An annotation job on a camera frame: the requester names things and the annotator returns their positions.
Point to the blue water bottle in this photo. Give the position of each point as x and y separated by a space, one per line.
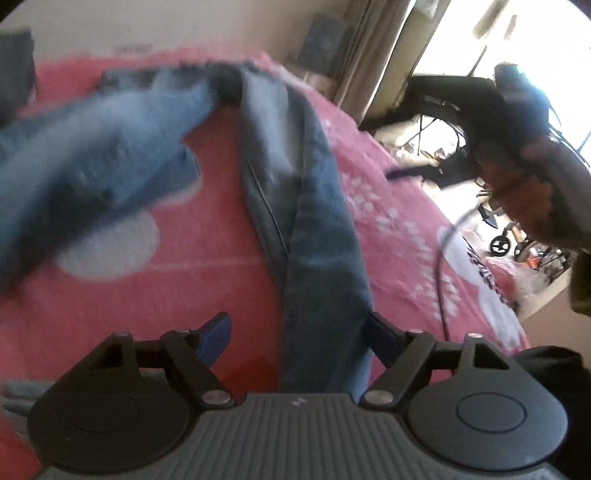
325 44

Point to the person's right hand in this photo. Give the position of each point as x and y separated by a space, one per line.
521 198

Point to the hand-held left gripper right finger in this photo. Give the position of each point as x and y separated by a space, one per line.
383 337

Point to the blue jeans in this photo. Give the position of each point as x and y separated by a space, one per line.
314 207

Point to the pink floral blanket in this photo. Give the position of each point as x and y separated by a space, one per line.
184 277

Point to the dark grey garment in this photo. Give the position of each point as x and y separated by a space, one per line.
16 69

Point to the wheelchair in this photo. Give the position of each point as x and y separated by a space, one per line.
501 244

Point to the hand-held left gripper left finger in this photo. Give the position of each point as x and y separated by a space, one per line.
217 337

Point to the beige curtain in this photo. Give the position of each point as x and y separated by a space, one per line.
374 55

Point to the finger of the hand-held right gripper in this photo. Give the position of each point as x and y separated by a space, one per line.
415 173
452 94

